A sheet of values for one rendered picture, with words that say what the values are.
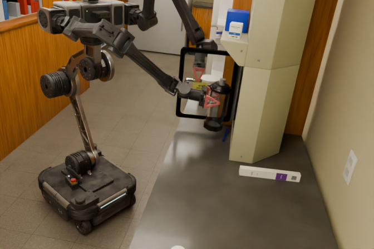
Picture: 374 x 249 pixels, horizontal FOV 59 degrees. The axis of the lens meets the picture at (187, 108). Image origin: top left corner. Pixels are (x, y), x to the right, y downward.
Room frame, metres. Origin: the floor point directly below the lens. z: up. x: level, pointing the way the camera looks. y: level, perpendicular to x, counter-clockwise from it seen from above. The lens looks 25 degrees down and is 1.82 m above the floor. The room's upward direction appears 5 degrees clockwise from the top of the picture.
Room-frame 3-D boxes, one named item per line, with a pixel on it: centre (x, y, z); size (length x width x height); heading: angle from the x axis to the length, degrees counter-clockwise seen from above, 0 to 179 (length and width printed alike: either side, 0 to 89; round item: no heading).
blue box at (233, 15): (1.60, -0.19, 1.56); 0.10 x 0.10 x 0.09; 83
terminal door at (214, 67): (1.66, -0.09, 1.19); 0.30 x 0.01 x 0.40; 89
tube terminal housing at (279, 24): (1.49, -0.37, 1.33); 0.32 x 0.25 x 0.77; 173
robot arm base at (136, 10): (2.06, 0.36, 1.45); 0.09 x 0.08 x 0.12; 142
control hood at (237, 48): (1.52, -0.18, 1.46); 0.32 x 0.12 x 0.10; 173
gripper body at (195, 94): (1.53, -0.04, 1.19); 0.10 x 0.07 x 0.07; 177
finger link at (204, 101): (1.49, -0.11, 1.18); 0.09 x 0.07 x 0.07; 87
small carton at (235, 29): (1.44, -0.18, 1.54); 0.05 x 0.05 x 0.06; 76
